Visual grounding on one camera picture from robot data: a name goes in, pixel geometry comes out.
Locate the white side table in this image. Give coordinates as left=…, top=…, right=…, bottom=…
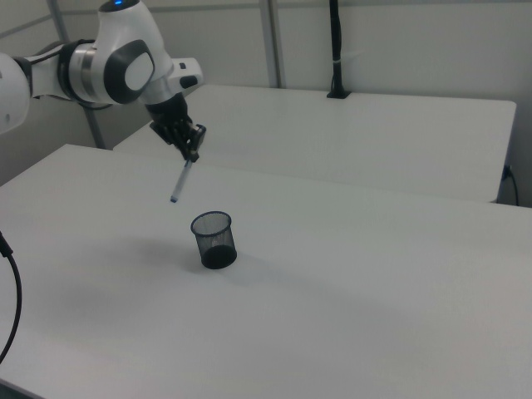
left=112, top=84, right=518, bottom=204

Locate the blue and white marker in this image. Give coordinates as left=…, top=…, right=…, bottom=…
left=170, top=160, right=193, bottom=204

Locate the black cable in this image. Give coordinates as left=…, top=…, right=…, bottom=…
left=0, top=229, right=23, bottom=363
left=502, top=165, right=521, bottom=205

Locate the grey partition frame post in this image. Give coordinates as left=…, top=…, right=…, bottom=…
left=259, top=0, right=288, bottom=89

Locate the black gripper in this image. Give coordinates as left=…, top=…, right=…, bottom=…
left=144, top=94, right=208, bottom=164

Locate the black mesh pen cup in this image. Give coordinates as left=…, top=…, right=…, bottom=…
left=190, top=211, right=239, bottom=271

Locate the black camera pole with clamp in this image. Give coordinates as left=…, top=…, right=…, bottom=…
left=326, top=0, right=351, bottom=100

